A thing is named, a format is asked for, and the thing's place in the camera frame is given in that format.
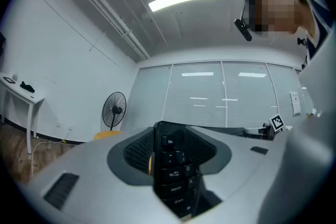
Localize black standing fan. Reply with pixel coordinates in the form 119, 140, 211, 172
101, 91, 127, 131

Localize black drawstring pouch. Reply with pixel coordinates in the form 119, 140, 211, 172
19, 80, 36, 94

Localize person's head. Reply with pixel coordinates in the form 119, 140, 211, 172
244, 0, 316, 38

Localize round wooden table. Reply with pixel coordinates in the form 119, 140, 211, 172
93, 130, 124, 141

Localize black keyboard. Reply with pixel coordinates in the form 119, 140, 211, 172
153, 120, 246, 221

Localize white floor cable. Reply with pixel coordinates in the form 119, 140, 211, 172
30, 138, 52, 179

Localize black head-mounted camera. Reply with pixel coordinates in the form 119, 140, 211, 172
234, 0, 253, 42

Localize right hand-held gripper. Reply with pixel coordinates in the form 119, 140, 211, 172
244, 113, 292, 141

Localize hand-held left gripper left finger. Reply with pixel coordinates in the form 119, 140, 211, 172
19, 126, 184, 224

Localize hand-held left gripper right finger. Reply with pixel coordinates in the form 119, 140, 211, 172
186, 125, 286, 224

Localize person's navy striped shirt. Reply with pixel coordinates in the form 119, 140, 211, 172
300, 0, 336, 61

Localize white paper sign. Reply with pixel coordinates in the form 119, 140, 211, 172
289, 91, 302, 115

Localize white ceiling pipes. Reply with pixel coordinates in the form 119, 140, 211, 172
56, 0, 151, 60

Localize white side table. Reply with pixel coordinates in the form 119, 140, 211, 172
0, 72, 46, 155

